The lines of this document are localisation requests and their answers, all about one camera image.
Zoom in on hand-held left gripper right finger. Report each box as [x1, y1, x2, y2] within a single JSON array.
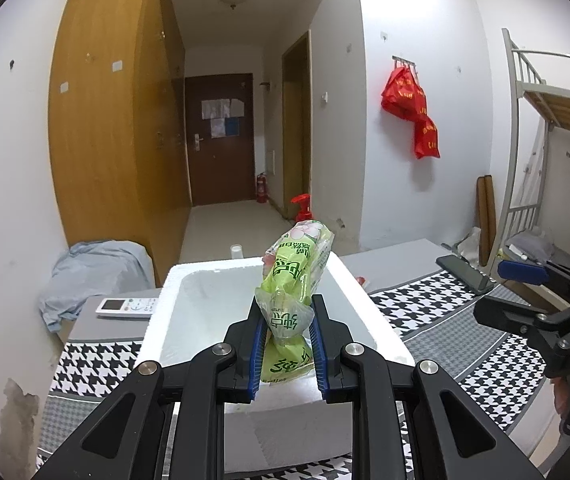
[[310, 295, 546, 480]]

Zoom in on black smartphone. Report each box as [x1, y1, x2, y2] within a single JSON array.
[[435, 255, 496, 295]]

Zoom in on white plastic bag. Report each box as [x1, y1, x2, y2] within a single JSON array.
[[450, 227, 483, 266]]

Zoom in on white red pump bottle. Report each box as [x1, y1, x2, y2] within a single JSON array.
[[290, 194, 314, 222]]

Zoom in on paper notices on door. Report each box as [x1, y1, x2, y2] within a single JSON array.
[[201, 99, 245, 137]]

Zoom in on white remote control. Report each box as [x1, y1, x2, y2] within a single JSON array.
[[96, 297, 160, 318]]

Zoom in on blue-grey crumpled cloth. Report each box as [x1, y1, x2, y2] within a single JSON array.
[[39, 240, 153, 333]]

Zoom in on wooden wardrobe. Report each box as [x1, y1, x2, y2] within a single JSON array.
[[47, 0, 193, 266]]

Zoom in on white foam box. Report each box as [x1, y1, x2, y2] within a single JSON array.
[[135, 256, 416, 473]]

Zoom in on grey metal bunk bed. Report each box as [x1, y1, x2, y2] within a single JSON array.
[[495, 27, 570, 271]]

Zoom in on leaning wooden boards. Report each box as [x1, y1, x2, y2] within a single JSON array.
[[476, 175, 498, 266]]

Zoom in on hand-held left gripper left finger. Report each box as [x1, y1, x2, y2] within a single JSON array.
[[30, 297, 266, 480]]

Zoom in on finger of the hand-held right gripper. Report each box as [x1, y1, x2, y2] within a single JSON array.
[[496, 259, 570, 301], [474, 296, 570, 346]]

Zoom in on person's right hand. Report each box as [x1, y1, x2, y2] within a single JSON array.
[[551, 366, 570, 416]]

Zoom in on green tissue packet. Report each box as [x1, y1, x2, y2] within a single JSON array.
[[255, 220, 336, 385]]

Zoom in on grey pillow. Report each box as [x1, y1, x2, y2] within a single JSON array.
[[505, 230, 556, 261]]

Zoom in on dark brown door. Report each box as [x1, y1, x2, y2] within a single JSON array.
[[185, 72, 256, 206]]

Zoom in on red plastic bag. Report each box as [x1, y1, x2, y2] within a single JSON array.
[[381, 65, 428, 121], [412, 115, 441, 160]]

